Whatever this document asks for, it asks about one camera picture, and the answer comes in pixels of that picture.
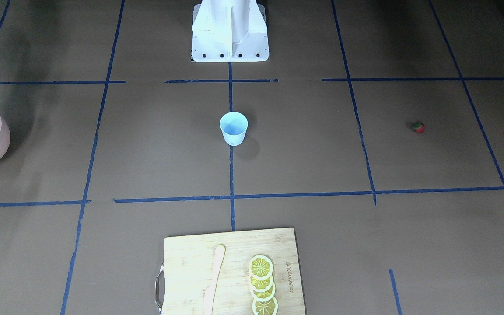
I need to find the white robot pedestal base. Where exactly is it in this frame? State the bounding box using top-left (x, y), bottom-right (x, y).
top-left (191, 0), bottom-right (270, 63)

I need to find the red strawberry on table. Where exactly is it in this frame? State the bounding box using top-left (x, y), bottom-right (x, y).
top-left (411, 122), bottom-right (426, 133)

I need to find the top lemon slice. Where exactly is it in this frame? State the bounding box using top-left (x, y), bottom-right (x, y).
top-left (248, 255), bottom-right (274, 280)

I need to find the bottom lemon slice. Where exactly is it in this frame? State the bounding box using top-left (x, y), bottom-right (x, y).
top-left (252, 297), bottom-right (278, 315)

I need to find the light blue plastic cup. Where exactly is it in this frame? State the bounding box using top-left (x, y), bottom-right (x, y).
top-left (220, 112), bottom-right (249, 146)

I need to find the bamboo cutting board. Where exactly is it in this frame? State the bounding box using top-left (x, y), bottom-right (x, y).
top-left (162, 227), bottom-right (306, 315)

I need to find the metal cutting board handle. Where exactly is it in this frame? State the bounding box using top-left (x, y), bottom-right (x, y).
top-left (154, 264), bottom-right (164, 315)

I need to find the lemon slice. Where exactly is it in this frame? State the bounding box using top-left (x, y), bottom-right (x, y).
top-left (252, 297), bottom-right (278, 315)
top-left (251, 284), bottom-right (277, 302)
top-left (248, 255), bottom-right (274, 280)
top-left (249, 275), bottom-right (273, 293)

